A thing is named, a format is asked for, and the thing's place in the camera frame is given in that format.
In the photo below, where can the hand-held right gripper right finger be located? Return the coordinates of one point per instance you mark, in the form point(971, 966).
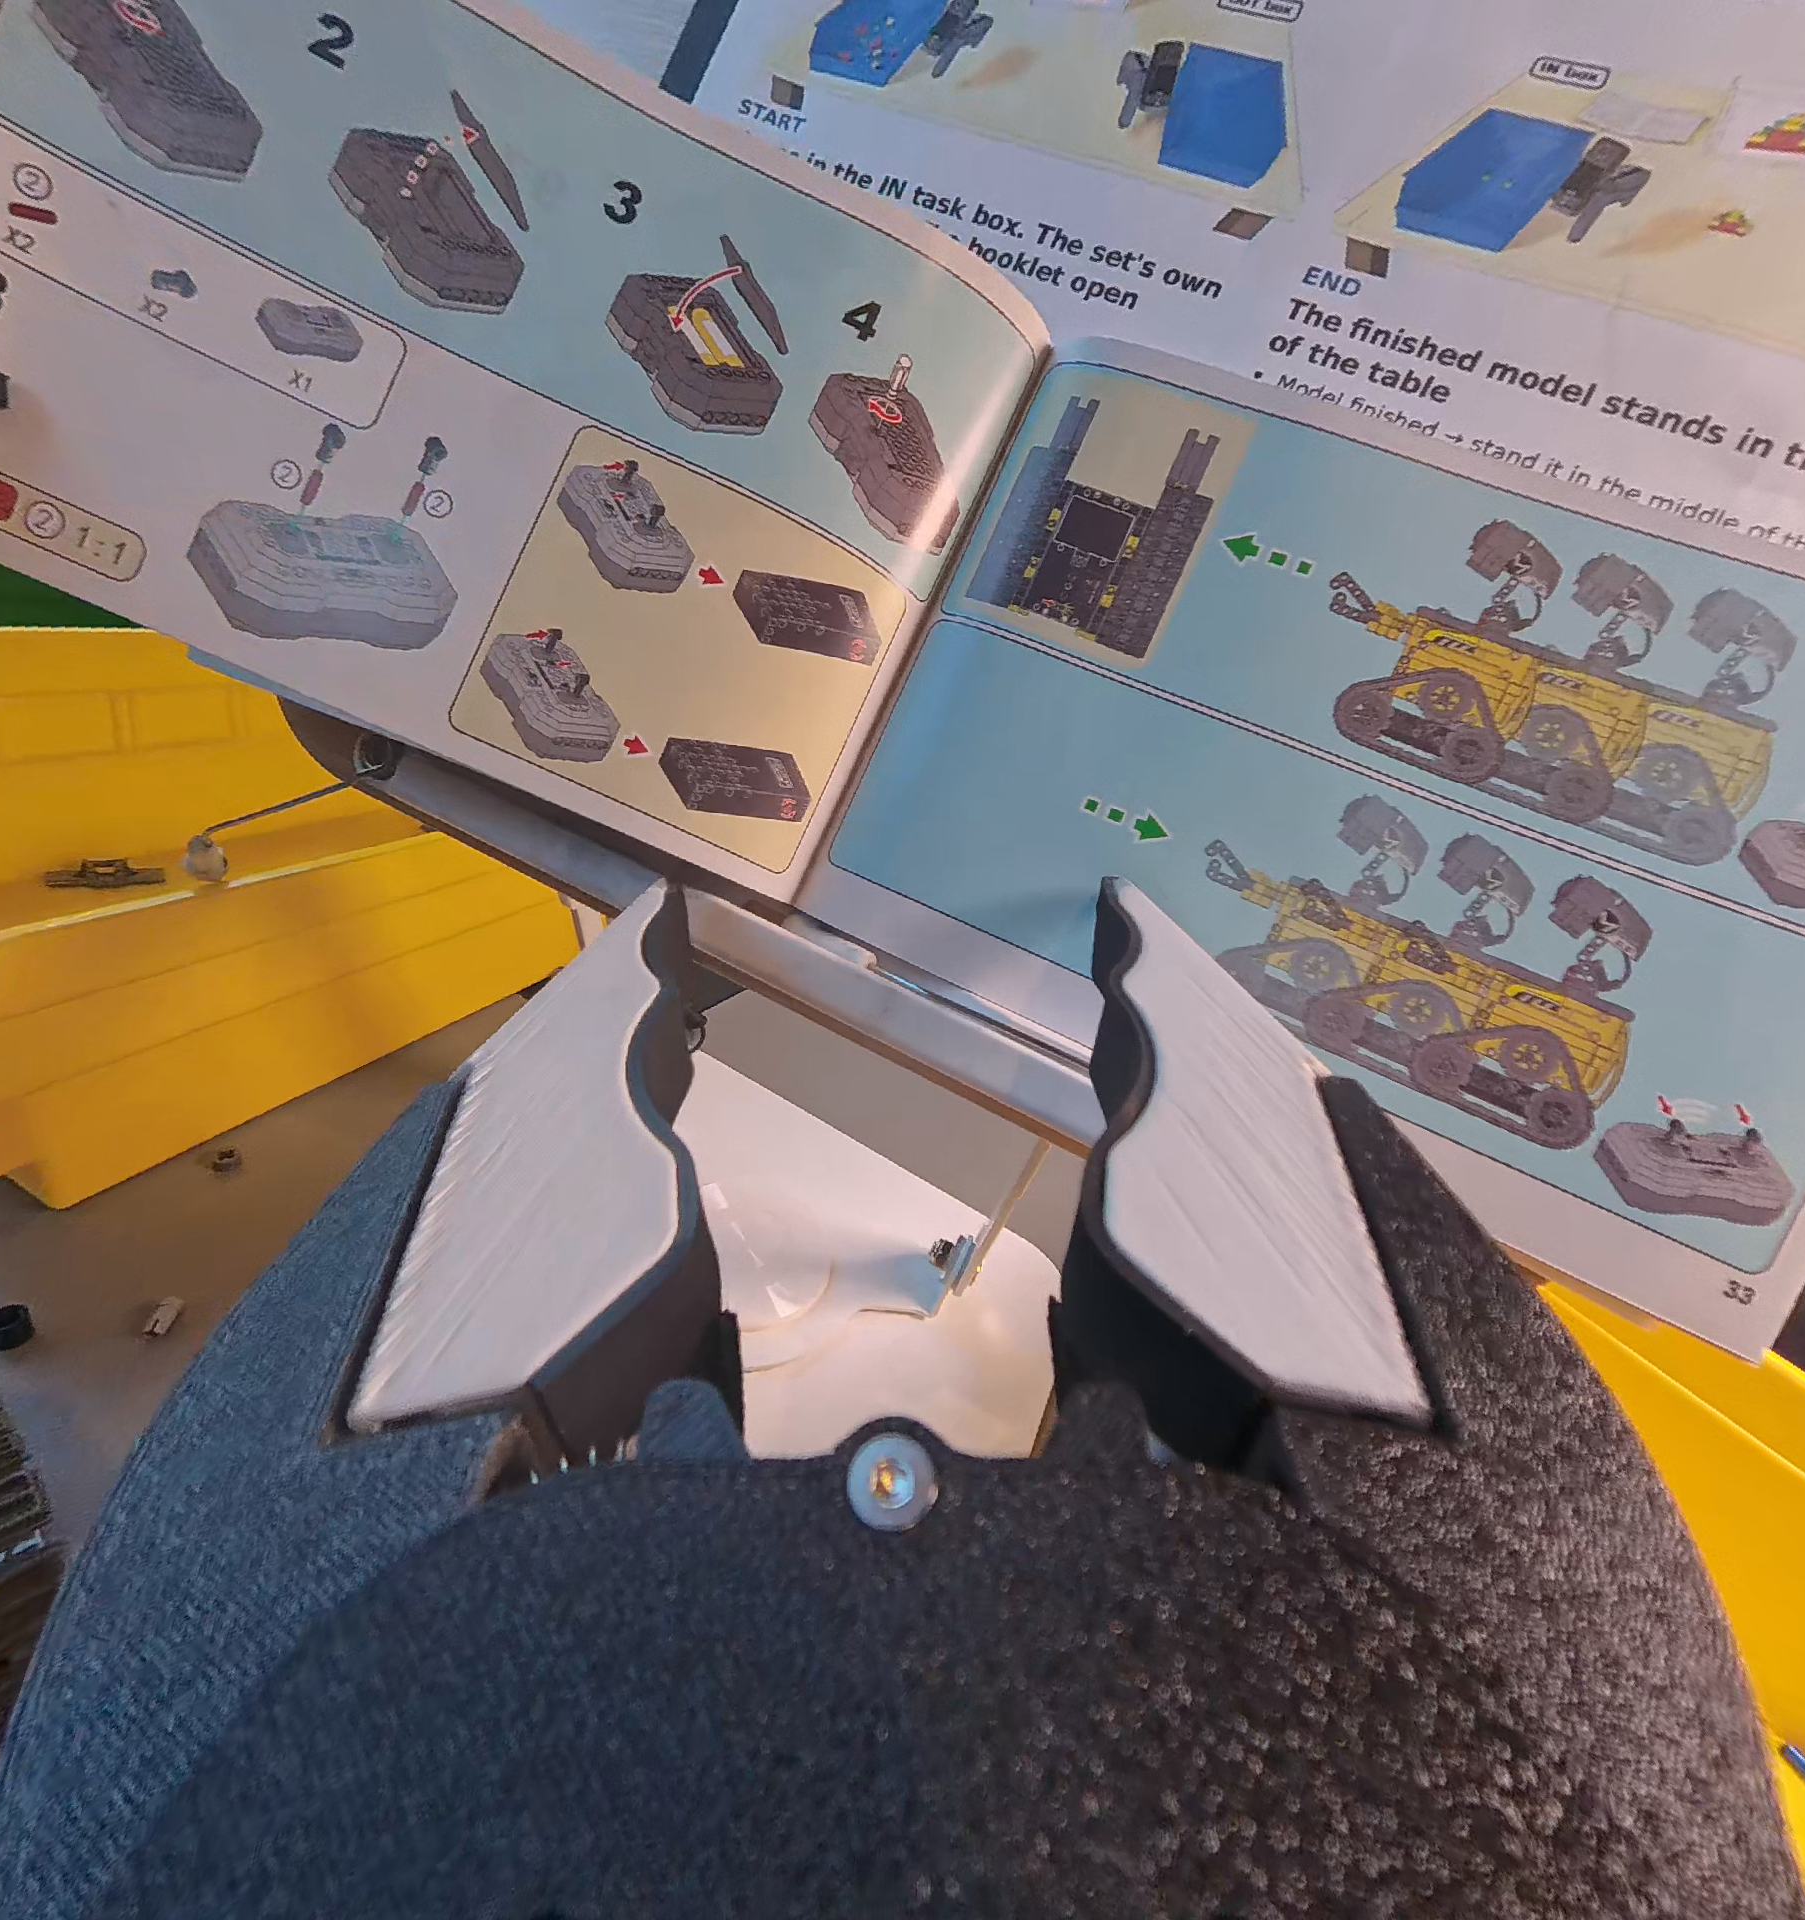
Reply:
point(1262, 1231)

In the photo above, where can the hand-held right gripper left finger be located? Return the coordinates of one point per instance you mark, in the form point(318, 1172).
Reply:
point(512, 1231)

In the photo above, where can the instruction booklet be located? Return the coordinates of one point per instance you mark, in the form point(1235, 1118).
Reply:
point(693, 452)

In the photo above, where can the grey desk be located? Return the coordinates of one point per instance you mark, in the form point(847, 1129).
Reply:
point(124, 1261)

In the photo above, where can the white task instruction sheet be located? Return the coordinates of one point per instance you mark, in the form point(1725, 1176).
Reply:
point(1504, 330)

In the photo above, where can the white book stand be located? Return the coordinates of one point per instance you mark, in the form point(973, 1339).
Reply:
point(813, 1321)

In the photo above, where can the yellow plastic bin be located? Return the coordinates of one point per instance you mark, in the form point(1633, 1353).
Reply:
point(1743, 1561)
point(243, 1022)

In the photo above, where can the scattered small brick parts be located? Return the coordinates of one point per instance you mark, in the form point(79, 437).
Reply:
point(159, 1315)

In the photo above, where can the small dark brick piece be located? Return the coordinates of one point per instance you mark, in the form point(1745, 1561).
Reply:
point(98, 870)

